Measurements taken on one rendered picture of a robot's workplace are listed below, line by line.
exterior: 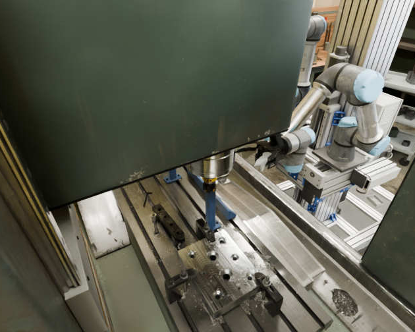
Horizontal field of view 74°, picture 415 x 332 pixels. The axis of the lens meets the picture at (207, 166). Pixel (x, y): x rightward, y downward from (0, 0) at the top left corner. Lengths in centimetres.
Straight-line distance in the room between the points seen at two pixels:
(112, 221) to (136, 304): 52
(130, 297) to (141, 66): 122
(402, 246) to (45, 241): 123
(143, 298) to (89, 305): 85
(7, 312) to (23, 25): 38
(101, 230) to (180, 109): 128
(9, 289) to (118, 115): 32
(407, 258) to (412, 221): 17
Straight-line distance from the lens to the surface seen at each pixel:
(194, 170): 82
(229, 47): 62
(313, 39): 195
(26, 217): 52
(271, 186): 180
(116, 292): 158
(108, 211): 181
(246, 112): 70
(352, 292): 161
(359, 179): 184
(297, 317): 119
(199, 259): 116
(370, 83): 126
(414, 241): 133
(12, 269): 42
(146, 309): 151
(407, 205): 127
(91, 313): 72
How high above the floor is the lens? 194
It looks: 36 degrees down
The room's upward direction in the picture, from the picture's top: 1 degrees counter-clockwise
